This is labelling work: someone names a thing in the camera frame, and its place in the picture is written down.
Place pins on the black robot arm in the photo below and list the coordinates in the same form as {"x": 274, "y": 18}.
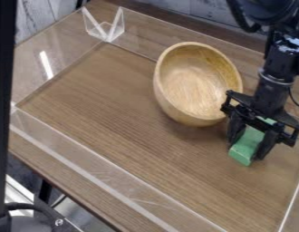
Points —
{"x": 279, "y": 16}

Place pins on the black table leg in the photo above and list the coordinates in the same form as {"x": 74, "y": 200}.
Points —
{"x": 46, "y": 191}

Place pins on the grey metal bracket with screw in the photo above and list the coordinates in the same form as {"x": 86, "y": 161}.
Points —
{"x": 59, "y": 223}

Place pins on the clear acrylic tray wall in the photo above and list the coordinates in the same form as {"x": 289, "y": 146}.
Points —
{"x": 90, "y": 130}

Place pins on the green rectangular block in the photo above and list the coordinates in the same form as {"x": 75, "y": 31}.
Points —
{"x": 243, "y": 149}

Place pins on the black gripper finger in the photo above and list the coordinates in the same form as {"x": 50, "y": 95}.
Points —
{"x": 236, "y": 127}
{"x": 267, "y": 144}

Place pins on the brown wooden bowl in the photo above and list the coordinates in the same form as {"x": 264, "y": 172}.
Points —
{"x": 194, "y": 75}

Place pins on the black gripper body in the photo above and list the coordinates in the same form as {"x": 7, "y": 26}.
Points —
{"x": 282, "y": 122}

